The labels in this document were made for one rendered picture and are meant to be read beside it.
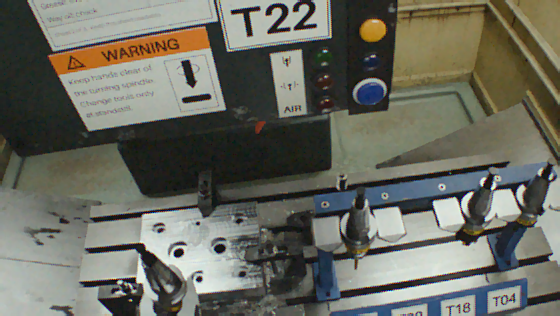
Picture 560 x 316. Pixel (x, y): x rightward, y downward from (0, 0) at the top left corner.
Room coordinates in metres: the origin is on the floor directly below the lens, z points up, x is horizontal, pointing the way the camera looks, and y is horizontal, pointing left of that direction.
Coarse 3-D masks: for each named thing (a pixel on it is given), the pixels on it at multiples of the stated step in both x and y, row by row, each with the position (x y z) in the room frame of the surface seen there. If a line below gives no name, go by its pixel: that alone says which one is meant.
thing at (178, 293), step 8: (168, 264) 0.35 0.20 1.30; (176, 272) 0.33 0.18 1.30; (144, 280) 0.33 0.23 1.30; (184, 280) 0.32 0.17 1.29; (144, 288) 0.31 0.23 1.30; (176, 288) 0.31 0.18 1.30; (184, 288) 0.31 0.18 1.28; (152, 296) 0.30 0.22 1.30; (160, 296) 0.30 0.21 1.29; (168, 296) 0.30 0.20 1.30; (176, 296) 0.30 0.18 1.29; (160, 304) 0.29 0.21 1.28
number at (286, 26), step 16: (272, 0) 0.36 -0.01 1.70; (288, 0) 0.36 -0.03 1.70; (304, 0) 0.36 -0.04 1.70; (320, 0) 0.36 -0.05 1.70; (272, 16) 0.36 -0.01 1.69; (288, 16) 0.36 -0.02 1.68; (304, 16) 0.36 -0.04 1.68; (320, 16) 0.36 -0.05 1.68; (272, 32) 0.36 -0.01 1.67; (288, 32) 0.36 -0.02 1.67; (304, 32) 0.36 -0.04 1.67; (320, 32) 0.36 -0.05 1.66
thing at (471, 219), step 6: (468, 198) 0.43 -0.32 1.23; (462, 204) 0.42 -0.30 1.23; (492, 204) 0.41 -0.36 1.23; (462, 210) 0.41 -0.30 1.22; (468, 210) 0.41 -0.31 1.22; (492, 210) 0.40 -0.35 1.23; (468, 216) 0.39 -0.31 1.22; (474, 216) 0.39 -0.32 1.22; (486, 216) 0.39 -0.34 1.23; (492, 216) 0.38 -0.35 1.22; (468, 222) 0.39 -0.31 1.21; (474, 222) 0.38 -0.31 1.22; (480, 222) 0.39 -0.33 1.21; (486, 222) 0.38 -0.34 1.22
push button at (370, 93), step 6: (366, 84) 0.36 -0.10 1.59; (372, 84) 0.35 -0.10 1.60; (378, 84) 0.36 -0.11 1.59; (360, 90) 0.35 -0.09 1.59; (366, 90) 0.35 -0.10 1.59; (372, 90) 0.35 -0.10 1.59; (378, 90) 0.35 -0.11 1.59; (360, 96) 0.35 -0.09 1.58; (366, 96) 0.35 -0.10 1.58; (372, 96) 0.35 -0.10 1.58; (378, 96) 0.35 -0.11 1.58; (360, 102) 0.35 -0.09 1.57; (366, 102) 0.35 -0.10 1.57; (372, 102) 0.35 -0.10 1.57
